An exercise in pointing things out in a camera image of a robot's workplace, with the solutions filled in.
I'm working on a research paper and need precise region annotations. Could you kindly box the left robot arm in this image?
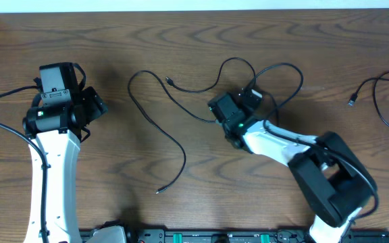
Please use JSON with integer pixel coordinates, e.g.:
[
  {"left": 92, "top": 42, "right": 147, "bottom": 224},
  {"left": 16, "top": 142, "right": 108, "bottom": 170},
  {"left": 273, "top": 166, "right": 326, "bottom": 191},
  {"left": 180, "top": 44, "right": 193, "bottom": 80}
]
[{"left": 22, "top": 62, "right": 108, "bottom": 242}]

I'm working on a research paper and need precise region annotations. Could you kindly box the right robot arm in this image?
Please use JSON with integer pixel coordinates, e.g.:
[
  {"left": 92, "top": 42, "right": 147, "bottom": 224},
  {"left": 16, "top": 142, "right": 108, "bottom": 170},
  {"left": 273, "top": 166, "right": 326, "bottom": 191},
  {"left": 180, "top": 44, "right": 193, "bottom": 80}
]
[{"left": 208, "top": 92, "right": 379, "bottom": 242}]

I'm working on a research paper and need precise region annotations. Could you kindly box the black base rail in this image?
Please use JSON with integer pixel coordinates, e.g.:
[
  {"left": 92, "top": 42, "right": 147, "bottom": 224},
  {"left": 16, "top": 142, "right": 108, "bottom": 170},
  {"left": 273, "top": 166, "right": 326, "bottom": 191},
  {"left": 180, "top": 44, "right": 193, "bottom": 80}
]
[{"left": 78, "top": 219, "right": 389, "bottom": 243}]

